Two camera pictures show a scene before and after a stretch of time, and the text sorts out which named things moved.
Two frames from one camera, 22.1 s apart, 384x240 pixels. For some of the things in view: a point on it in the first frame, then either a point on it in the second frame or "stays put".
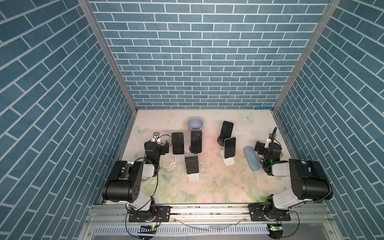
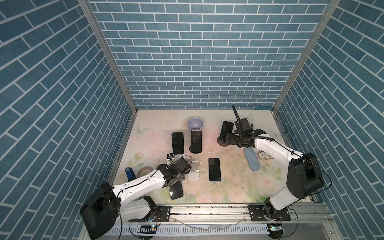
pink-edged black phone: x=196 y=141 stays put
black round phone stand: x=220 y=141 stays put
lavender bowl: x=195 y=123 stays put
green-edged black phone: x=230 y=147 → x=214 y=170
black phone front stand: x=192 y=164 → x=176 y=190
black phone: x=178 y=143 stays put
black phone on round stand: x=226 y=130 stays put
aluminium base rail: x=308 y=222 stays put
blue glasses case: x=252 y=158 stays put
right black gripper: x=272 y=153 → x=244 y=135
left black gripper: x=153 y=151 → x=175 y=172
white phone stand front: x=194 y=177 stays put
